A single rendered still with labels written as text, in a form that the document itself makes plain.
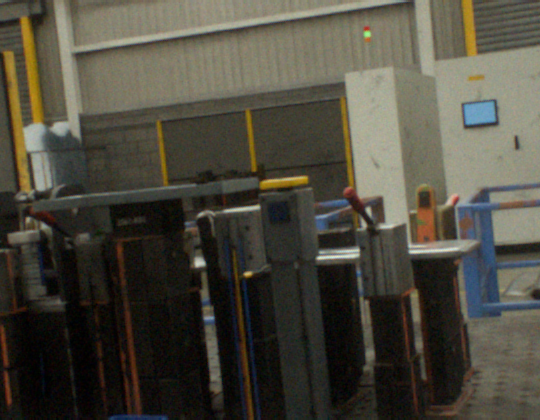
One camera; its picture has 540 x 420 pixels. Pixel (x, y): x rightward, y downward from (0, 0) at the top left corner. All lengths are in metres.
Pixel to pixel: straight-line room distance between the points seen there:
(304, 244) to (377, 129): 8.35
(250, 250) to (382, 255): 0.24
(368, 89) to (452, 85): 0.84
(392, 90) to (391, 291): 8.21
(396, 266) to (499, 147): 8.12
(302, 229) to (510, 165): 8.26
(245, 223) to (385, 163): 8.14
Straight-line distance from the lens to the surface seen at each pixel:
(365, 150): 9.85
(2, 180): 5.64
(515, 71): 9.71
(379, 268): 1.61
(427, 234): 1.92
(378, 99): 9.81
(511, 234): 9.75
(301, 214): 1.48
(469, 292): 3.67
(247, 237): 1.69
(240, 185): 1.54
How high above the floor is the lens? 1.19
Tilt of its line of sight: 3 degrees down
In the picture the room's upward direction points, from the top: 6 degrees counter-clockwise
